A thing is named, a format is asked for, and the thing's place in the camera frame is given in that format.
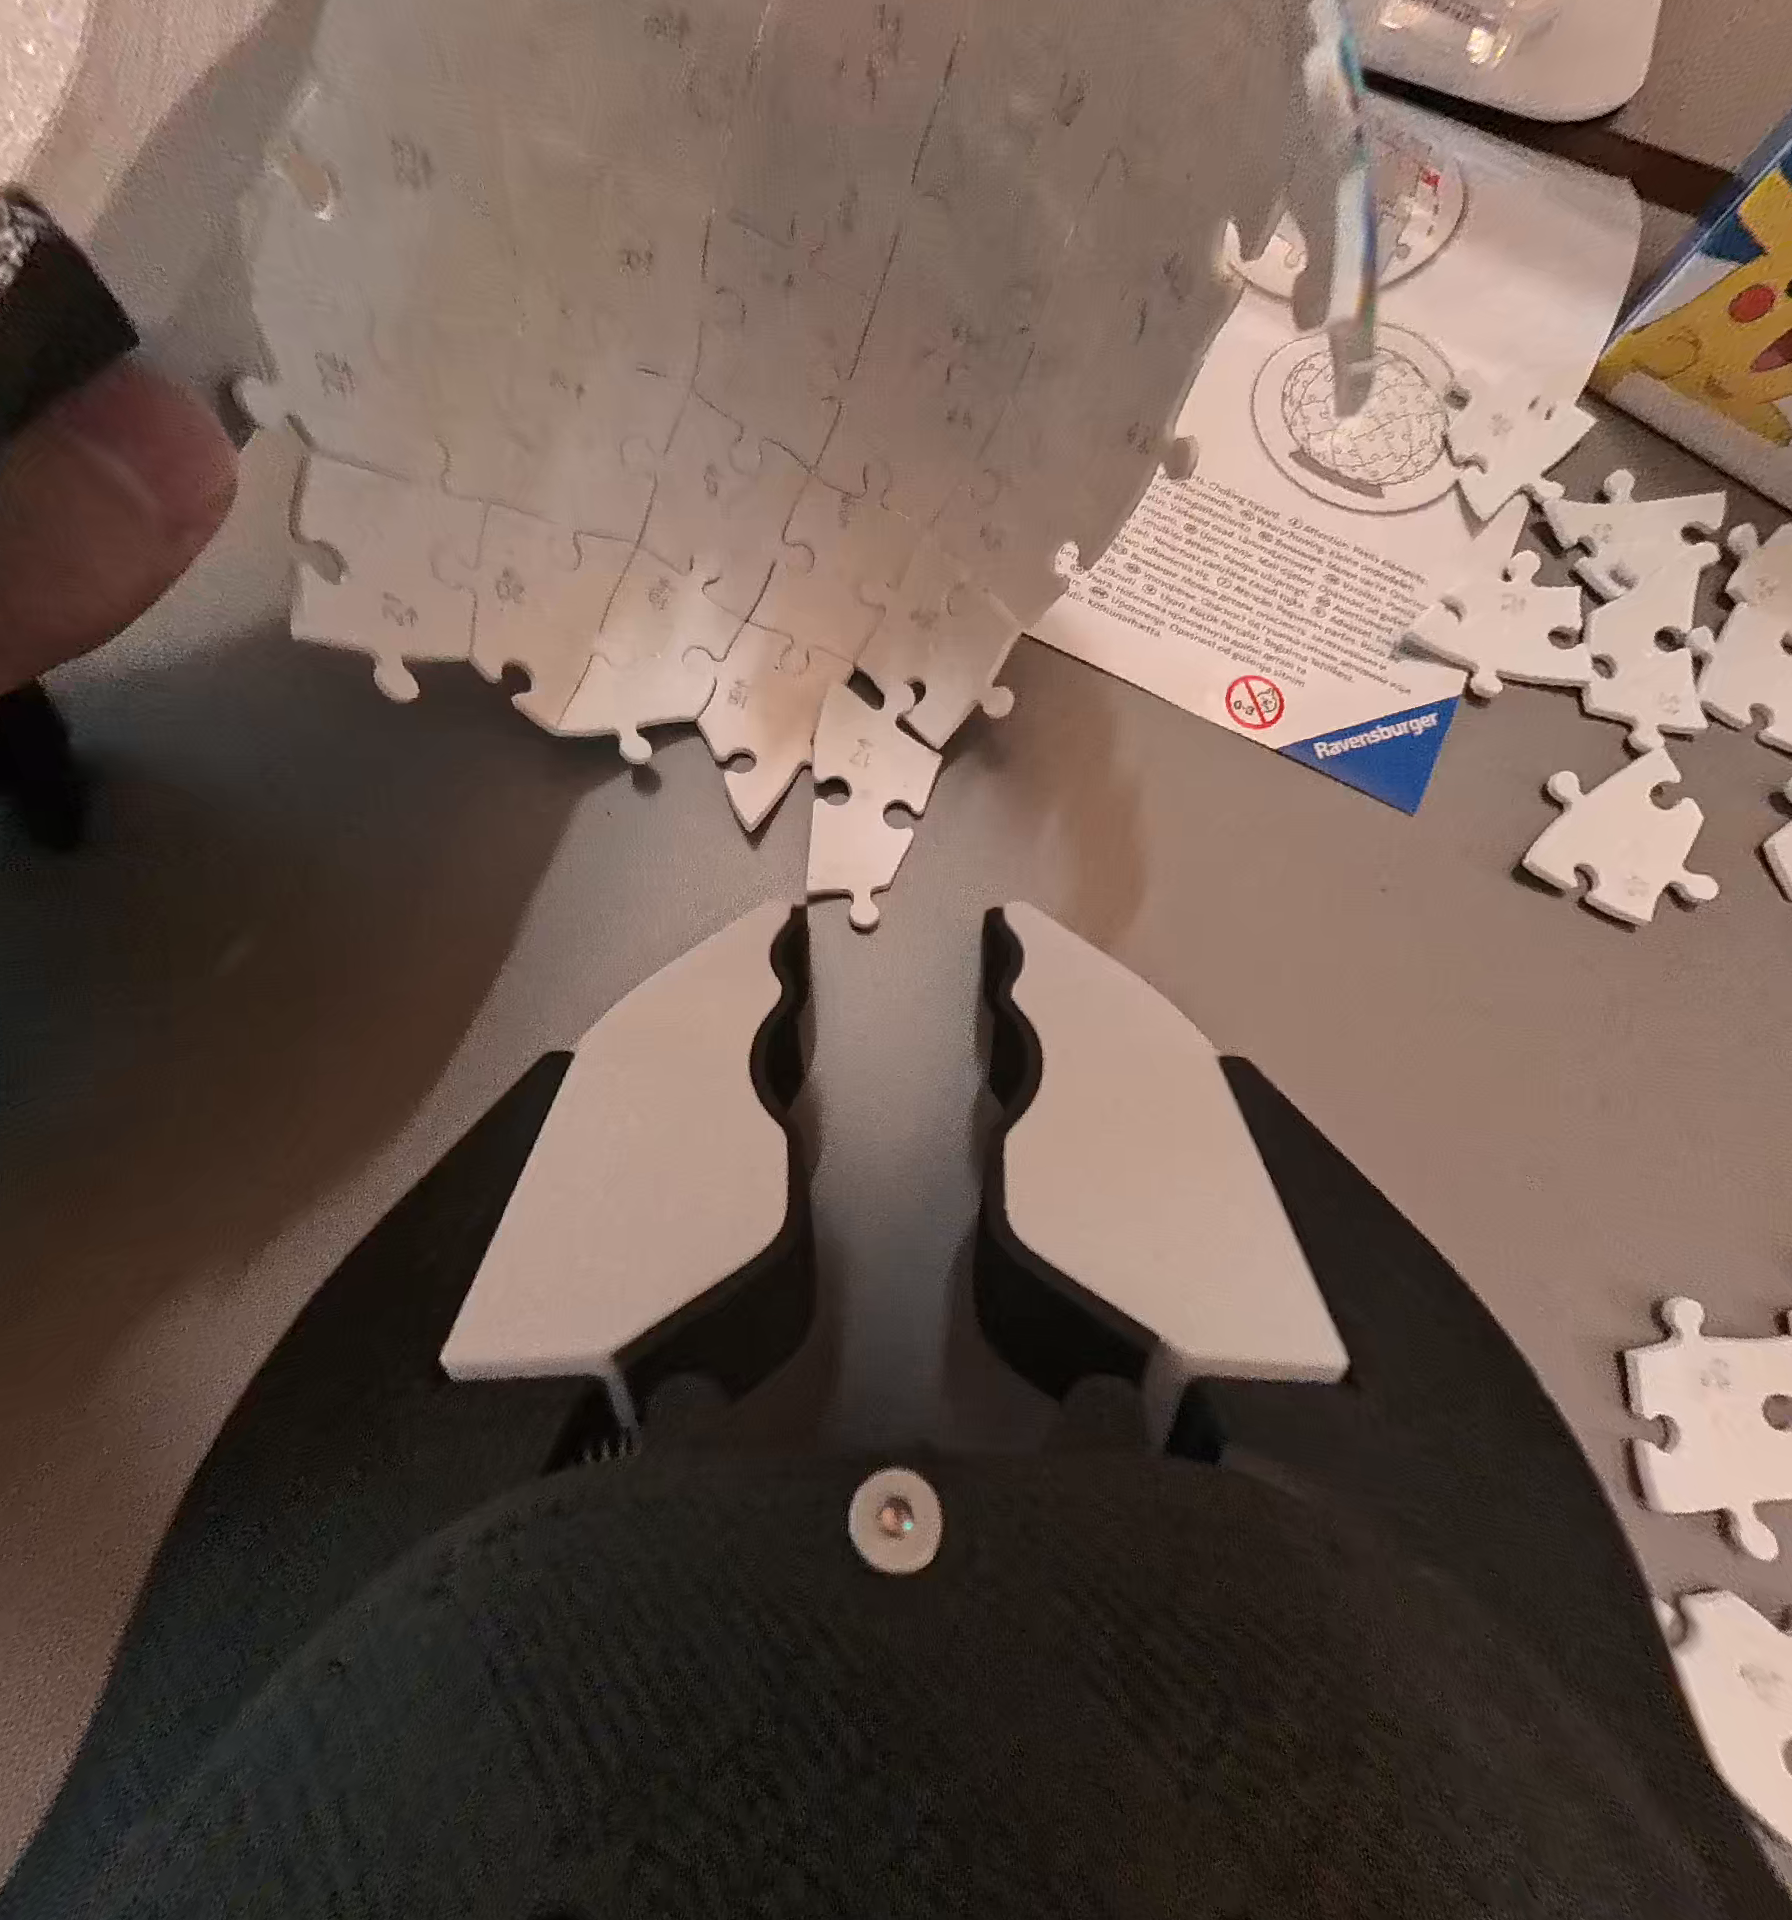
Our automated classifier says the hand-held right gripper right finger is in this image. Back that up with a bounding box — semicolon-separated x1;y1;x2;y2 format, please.
970;901;1355;1466

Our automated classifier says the partly built puzzle ball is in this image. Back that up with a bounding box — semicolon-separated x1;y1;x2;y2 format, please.
229;0;1391;831

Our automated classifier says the blue puzzle box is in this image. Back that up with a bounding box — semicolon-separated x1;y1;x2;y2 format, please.
1587;61;1792;551

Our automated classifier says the pile of white puzzle pieces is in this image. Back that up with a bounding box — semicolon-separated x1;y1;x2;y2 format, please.
1412;382;1792;979

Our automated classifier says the paper puzzle leaflet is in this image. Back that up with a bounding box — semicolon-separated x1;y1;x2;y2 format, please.
1024;114;1645;817

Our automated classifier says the person's left hand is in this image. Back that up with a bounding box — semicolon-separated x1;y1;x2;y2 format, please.
0;362;238;735

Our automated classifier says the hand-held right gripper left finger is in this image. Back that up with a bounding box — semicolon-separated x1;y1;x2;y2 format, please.
442;901;820;1466

